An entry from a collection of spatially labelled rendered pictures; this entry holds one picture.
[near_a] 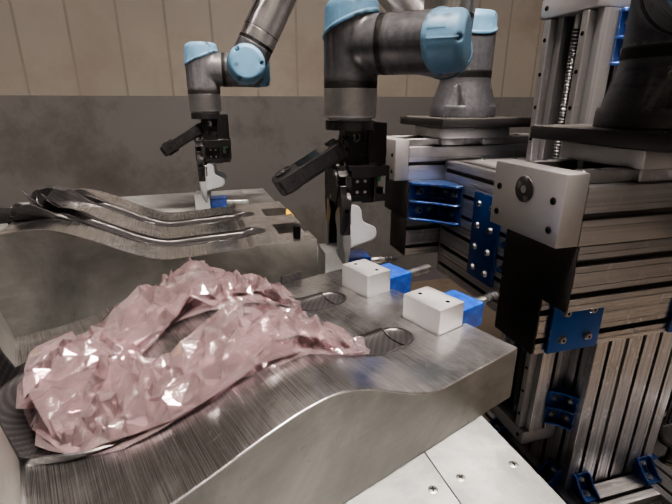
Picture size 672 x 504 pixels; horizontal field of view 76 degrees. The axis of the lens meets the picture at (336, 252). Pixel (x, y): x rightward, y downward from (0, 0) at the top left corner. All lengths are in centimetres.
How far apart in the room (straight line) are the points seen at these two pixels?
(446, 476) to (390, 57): 47
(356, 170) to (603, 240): 33
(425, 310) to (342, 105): 31
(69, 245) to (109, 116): 179
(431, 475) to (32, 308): 48
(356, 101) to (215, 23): 177
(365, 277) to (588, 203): 28
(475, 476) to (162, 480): 23
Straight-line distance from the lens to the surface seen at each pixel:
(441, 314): 43
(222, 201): 114
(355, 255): 69
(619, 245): 65
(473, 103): 106
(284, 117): 234
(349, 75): 62
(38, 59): 243
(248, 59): 96
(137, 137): 234
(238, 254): 59
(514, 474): 40
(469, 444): 41
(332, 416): 30
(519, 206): 63
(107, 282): 61
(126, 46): 236
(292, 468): 30
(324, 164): 63
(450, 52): 59
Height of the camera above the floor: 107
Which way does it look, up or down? 19 degrees down
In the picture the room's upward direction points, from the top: straight up
